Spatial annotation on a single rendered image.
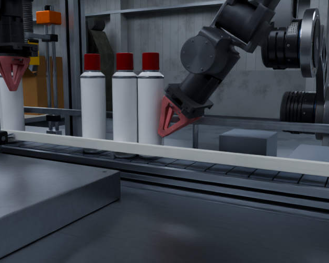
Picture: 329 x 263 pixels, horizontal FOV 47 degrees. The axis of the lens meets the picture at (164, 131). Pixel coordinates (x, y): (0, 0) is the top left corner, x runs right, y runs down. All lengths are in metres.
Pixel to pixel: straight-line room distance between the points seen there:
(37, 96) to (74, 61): 1.53
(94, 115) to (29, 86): 1.79
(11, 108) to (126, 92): 0.34
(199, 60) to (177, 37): 8.27
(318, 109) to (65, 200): 1.20
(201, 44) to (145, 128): 0.22
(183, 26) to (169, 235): 8.37
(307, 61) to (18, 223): 0.88
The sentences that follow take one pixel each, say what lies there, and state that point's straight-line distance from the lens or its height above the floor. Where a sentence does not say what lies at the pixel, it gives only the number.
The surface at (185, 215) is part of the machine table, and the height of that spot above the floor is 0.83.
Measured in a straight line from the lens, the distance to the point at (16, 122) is 0.97.
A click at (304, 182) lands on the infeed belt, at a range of 0.62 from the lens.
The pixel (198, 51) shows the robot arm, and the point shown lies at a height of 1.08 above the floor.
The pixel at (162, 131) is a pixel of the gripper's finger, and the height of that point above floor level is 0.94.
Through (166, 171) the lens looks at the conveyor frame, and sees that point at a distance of 0.67.
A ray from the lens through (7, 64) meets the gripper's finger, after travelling 0.86.
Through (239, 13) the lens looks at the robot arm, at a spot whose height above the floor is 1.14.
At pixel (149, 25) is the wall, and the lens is 9.23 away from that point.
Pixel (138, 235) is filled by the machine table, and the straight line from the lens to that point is 0.53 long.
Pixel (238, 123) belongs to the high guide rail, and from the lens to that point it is 0.70.
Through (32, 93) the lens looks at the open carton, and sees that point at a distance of 2.55.
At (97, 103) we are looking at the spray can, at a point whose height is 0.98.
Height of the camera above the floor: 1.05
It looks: 9 degrees down
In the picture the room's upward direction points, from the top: straight up
